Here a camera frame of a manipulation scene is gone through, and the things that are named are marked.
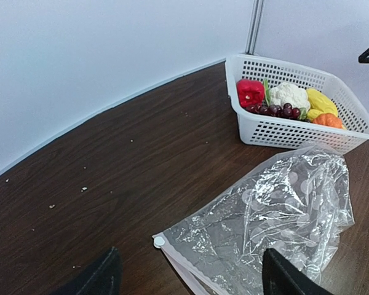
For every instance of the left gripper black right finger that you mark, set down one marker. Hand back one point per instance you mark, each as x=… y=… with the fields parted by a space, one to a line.
x=280 y=276

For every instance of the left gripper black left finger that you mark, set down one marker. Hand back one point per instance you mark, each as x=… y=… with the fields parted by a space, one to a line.
x=103 y=276

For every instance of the clear zip top bag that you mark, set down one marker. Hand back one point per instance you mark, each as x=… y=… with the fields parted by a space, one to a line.
x=296 y=202

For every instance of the white toy cauliflower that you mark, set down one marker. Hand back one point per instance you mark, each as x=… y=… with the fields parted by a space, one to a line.
x=285 y=93

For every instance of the red toy bell pepper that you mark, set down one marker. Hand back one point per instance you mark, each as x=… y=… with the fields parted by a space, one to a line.
x=250 y=92

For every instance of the yellow toy pepper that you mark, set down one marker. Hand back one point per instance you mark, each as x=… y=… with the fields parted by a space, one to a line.
x=321 y=102

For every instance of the orange toy pumpkin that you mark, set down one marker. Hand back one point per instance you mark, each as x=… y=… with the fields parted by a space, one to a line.
x=329 y=120

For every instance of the dark red toy grapes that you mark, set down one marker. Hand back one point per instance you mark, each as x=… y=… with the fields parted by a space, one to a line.
x=287 y=111

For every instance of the white perforated plastic basket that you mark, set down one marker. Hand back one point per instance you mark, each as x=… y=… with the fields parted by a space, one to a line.
x=255 y=129

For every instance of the right aluminium frame post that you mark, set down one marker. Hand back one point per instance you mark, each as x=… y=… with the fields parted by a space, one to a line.
x=255 y=20

